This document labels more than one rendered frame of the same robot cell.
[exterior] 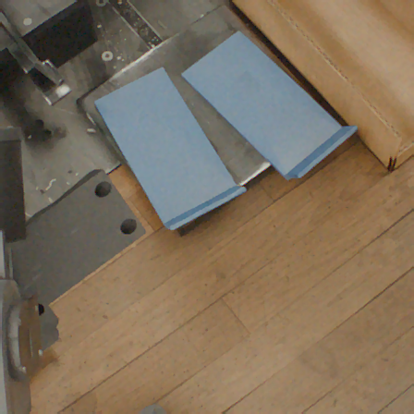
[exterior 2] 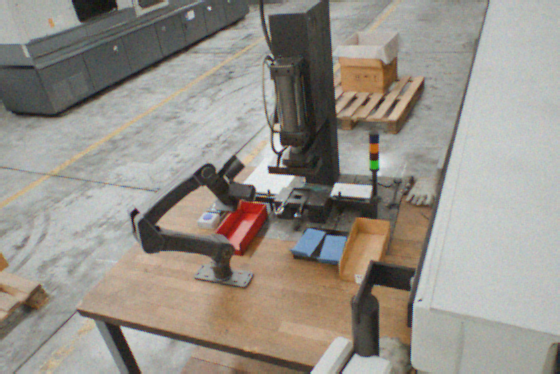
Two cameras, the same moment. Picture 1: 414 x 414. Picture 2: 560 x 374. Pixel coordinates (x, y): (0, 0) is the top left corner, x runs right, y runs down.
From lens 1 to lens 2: 102 cm
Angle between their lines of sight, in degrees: 48
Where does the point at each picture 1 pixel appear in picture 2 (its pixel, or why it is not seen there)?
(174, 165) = (305, 245)
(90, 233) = (243, 190)
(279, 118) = (331, 253)
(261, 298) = (290, 276)
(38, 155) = (292, 231)
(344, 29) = (368, 253)
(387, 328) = (301, 299)
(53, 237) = (238, 187)
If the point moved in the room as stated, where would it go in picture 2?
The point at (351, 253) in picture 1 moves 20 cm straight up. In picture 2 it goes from (313, 283) to (308, 235)
